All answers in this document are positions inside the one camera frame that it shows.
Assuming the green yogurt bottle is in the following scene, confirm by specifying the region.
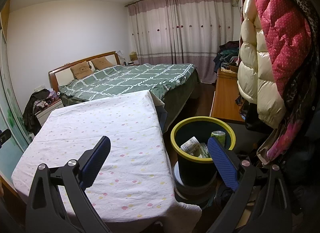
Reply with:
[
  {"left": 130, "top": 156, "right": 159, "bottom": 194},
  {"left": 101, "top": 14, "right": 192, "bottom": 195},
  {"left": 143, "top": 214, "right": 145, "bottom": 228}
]
[{"left": 211, "top": 131, "right": 226, "bottom": 146}]

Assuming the white medicine bottle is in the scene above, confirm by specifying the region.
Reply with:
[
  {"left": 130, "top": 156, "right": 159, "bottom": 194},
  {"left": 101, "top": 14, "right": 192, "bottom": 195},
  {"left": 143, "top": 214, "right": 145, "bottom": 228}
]
[{"left": 180, "top": 137, "right": 201, "bottom": 154}]

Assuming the green white tea box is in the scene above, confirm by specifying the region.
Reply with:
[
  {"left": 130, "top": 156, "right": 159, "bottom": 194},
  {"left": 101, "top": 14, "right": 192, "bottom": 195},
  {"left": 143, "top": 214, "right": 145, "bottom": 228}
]
[{"left": 193, "top": 143, "right": 211, "bottom": 159}]

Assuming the yellow rimmed dark trash bin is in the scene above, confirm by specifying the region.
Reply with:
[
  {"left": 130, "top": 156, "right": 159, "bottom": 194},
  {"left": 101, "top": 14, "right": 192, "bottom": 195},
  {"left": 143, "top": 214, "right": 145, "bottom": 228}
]
[{"left": 170, "top": 116, "right": 236, "bottom": 187}]

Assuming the white bedside cabinet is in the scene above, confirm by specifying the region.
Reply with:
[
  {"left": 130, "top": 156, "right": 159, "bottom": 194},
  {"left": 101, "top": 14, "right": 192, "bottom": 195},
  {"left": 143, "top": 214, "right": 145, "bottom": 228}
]
[{"left": 35, "top": 98, "right": 63, "bottom": 126}]

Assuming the pink floral garment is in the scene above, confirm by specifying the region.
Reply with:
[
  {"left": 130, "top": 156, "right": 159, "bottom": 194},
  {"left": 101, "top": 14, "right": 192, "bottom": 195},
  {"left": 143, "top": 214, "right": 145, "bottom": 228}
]
[{"left": 266, "top": 119, "right": 303, "bottom": 161}]

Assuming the white dotted tablecloth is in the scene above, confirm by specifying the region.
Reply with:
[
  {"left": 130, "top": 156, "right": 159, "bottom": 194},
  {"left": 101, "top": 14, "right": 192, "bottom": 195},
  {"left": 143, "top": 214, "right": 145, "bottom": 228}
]
[{"left": 12, "top": 90, "right": 202, "bottom": 232}]

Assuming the brown pillow left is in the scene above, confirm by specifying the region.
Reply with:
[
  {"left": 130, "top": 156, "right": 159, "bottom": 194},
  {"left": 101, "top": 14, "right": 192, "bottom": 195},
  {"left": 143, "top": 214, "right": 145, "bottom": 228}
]
[{"left": 71, "top": 61, "right": 93, "bottom": 80}]

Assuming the brown pillow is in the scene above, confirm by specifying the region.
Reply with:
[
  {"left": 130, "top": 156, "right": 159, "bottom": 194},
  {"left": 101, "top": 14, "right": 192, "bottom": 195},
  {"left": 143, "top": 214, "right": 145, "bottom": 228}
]
[
  {"left": 71, "top": 61, "right": 93, "bottom": 80},
  {"left": 91, "top": 57, "right": 114, "bottom": 70}
]

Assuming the wooden bed with headboard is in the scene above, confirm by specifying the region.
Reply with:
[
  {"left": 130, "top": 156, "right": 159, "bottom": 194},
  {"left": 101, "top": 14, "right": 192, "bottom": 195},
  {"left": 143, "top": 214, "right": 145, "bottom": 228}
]
[{"left": 48, "top": 51, "right": 200, "bottom": 132}]

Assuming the brown pillow right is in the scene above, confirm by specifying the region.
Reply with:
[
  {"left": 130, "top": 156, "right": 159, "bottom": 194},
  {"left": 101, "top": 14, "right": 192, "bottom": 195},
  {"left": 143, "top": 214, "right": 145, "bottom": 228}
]
[{"left": 91, "top": 57, "right": 114, "bottom": 70}]

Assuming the cream puffer jacket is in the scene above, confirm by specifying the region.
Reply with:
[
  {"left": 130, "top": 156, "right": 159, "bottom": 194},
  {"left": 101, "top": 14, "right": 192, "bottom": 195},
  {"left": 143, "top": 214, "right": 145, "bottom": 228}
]
[{"left": 237, "top": 0, "right": 285, "bottom": 128}]

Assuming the wooden low dresser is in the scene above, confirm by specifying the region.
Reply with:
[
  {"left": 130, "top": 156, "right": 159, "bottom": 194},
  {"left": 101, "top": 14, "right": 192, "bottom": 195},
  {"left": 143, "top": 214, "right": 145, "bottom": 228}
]
[{"left": 210, "top": 69, "right": 244, "bottom": 124}]

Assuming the tissue box on far nightstand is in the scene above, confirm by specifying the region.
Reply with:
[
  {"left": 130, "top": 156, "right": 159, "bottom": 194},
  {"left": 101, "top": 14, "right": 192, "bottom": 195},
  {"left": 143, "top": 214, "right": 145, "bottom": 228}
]
[{"left": 129, "top": 51, "right": 138, "bottom": 62}]

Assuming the pile of clothes on dresser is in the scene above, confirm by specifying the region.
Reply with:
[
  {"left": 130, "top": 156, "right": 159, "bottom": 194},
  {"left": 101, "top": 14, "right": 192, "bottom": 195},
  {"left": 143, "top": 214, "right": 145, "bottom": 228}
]
[{"left": 213, "top": 41, "right": 239, "bottom": 73}]

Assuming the green checked duvet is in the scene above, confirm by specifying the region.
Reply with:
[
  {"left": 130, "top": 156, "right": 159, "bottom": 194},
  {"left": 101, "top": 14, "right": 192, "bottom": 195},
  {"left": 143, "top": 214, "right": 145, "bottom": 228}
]
[{"left": 59, "top": 63, "right": 199, "bottom": 101}]

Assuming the red dotted quilted jacket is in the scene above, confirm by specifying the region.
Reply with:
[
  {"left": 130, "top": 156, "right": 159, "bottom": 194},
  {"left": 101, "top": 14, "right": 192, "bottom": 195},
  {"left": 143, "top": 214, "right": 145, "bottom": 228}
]
[{"left": 255, "top": 0, "right": 311, "bottom": 96}]

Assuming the pink white curtain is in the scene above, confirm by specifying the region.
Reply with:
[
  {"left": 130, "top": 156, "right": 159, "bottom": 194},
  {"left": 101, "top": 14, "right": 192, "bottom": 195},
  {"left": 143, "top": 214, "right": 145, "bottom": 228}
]
[{"left": 127, "top": 0, "right": 234, "bottom": 83}]

